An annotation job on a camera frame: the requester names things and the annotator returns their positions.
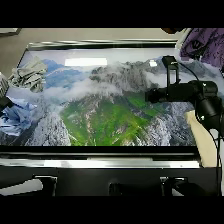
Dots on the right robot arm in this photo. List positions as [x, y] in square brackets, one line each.
[209, 106]

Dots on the cream garment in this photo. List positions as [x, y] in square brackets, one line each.
[203, 140]

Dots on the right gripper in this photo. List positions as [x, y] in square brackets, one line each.
[175, 93]

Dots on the blue garment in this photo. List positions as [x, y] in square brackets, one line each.
[16, 116]

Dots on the grey-green garment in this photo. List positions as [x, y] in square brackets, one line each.
[30, 75]

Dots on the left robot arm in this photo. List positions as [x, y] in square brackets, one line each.
[5, 101]

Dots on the silver frame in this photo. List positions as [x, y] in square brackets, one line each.
[100, 163]

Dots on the purple garment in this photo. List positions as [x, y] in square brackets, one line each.
[206, 43]

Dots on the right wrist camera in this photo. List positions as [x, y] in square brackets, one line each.
[171, 68]

